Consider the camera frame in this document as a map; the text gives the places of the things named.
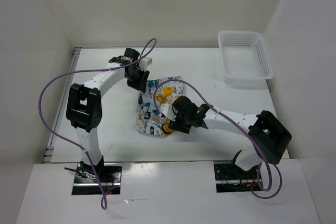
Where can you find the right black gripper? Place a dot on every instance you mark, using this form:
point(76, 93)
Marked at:
point(176, 125)

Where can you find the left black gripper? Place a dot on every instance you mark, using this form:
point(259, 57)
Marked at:
point(141, 84)

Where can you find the colourful printed shorts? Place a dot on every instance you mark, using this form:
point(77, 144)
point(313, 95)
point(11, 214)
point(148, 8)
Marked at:
point(150, 120)

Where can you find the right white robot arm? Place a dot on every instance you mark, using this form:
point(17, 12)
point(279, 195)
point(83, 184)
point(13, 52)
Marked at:
point(269, 138)

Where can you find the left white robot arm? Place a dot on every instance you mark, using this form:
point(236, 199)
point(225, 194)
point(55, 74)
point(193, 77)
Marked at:
point(84, 106)

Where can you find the white plastic basket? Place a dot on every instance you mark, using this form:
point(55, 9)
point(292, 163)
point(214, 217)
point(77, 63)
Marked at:
point(244, 56)

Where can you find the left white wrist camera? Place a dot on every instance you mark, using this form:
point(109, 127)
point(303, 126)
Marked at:
point(144, 63)

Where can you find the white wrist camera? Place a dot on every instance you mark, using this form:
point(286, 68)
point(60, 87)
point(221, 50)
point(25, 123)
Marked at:
point(168, 111)
point(144, 63)

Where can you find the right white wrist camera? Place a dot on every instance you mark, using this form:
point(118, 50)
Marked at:
point(168, 111)

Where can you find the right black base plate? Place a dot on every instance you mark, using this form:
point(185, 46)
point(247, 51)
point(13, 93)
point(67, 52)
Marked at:
point(231, 179)

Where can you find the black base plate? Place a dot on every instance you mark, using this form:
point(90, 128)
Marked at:
point(231, 179)
point(85, 183)

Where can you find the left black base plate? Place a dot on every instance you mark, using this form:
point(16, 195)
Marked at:
point(85, 183)

